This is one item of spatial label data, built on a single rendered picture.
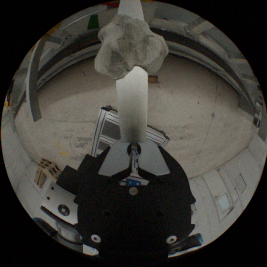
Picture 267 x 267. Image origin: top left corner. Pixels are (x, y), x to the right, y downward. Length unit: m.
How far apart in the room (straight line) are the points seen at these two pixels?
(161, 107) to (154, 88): 0.24
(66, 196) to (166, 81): 1.13
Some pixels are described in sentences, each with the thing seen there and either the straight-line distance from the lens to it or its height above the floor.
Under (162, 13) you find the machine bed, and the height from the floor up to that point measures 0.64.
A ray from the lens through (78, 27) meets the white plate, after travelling 0.36.
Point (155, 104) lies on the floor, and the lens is 0.98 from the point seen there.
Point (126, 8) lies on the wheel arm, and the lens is 0.15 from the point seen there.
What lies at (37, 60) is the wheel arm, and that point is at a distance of 0.30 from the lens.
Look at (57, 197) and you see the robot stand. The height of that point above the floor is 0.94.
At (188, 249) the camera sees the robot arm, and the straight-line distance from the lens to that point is 0.58.
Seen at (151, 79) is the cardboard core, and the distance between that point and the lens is 0.89.
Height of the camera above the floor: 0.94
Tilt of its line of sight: 61 degrees down
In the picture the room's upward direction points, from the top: 180 degrees clockwise
